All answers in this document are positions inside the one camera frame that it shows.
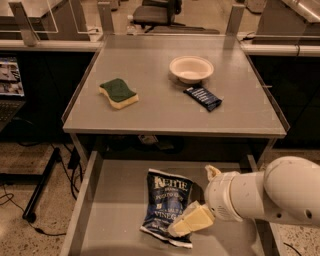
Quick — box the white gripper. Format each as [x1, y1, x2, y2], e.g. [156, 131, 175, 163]
[168, 165, 242, 237]

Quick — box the blue Kettle chip bag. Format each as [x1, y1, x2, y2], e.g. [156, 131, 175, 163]
[140, 169, 193, 249]

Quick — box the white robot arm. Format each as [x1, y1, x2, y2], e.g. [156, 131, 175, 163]
[168, 156, 320, 237]

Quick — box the grey metal counter cabinet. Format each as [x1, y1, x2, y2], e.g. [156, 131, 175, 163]
[64, 35, 286, 145]

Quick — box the open grey metal drawer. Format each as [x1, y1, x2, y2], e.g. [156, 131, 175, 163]
[59, 151, 288, 256]

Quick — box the dark blue snack bar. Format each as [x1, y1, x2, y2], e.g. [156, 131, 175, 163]
[184, 85, 222, 112]

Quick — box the white paper bowl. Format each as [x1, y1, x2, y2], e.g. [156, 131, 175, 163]
[169, 56, 214, 84]

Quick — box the green and yellow sponge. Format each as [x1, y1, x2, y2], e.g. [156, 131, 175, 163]
[99, 78, 139, 110]

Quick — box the black floor stand bar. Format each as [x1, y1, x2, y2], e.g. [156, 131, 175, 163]
[22, 148, 61, 223]

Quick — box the black office chair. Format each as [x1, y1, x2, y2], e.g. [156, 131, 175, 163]
[133, 0, 182, 28]

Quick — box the open laptop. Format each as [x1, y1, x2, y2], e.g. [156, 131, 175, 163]
[0, 54, 26, 131]

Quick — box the black floor cable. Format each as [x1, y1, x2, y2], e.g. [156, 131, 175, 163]
[0, 181, 68, 237]

